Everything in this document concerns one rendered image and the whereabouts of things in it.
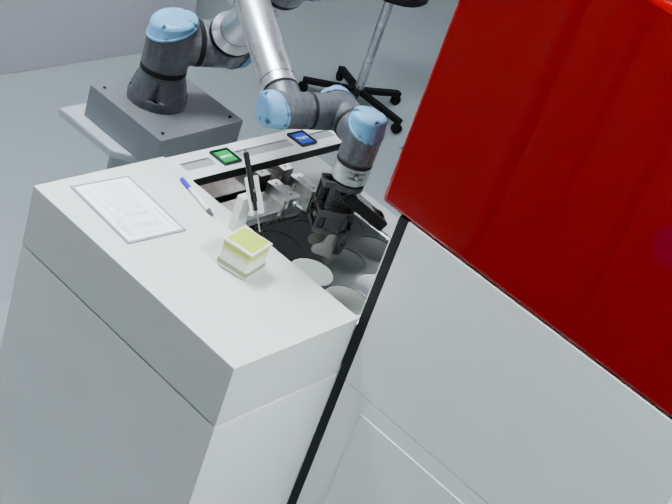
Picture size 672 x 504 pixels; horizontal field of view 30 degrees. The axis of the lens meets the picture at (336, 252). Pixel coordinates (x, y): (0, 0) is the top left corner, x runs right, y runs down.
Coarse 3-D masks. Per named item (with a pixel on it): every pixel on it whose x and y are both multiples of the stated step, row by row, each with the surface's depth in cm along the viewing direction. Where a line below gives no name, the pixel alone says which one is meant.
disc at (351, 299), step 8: (328, 288) 269; (336, 288) 270; (344, 288) 271; (336, 296) 267; (344, 296) 268; (352, 296) 269; (360, 296) 270; (344, 304) 266; (352, 304) 267; (360, 304) 268; (352, 312) 264; (360, 312) 265
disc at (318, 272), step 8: (296, 264) 273; (304, 264) 274; (312, 264) 275; (320, 264) 276; (304, 272) 271; (312, 272) 272; (320, 272) 273; (328, 272) 274; (320, 280) 271; (328, 280) 272
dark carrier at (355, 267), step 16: (272, 224) 283; (288, 224) 285; (304, 224) 288; (272, 240) 278; (288, 240) 280; (304, 240) 282; (352, 240) 288; (368, 240) 290; (384, 240) 292; (288, 256) 275; (304, 256) 276; (320, 256) 278; (352, 256) 283; (368, 256) 285; (336, 272) 275; (352, 272) 277; (368, 272) 279; (352, 288) 272; (368, 288) 274
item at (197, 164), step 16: (240, 144) 297; (256, 144) 299; (272, 144) 302; (288, 144) 305; (320, 144) 309; (176, 160) 282; (192, 160) 284; (208, 160) 287; (256, 160) 293; (192, 176) 278
